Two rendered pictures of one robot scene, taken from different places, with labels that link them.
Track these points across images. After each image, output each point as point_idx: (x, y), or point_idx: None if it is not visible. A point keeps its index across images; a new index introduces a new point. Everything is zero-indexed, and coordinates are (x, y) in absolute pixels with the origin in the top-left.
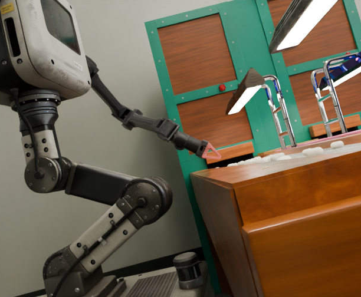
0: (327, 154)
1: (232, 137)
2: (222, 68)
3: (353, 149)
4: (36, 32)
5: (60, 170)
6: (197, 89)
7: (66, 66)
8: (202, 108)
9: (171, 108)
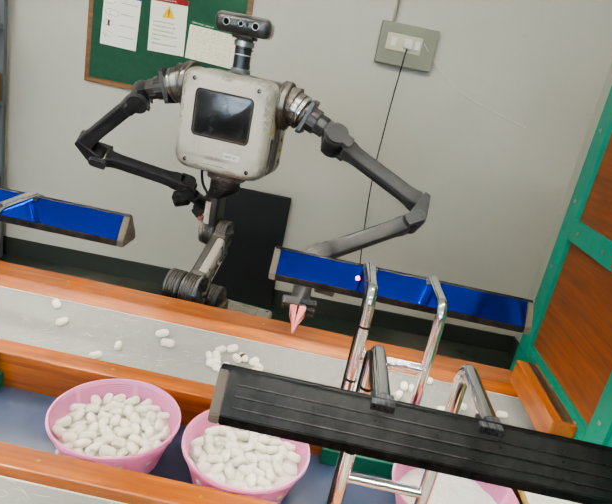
0: (61, 331)
1: (576, 386)
2: None
3: (27, 326)
4: (178, 135)
5: (201, 232)
6: (604, 233)
7: (206, 160)
8: (586, 280)
9: (561, 241)
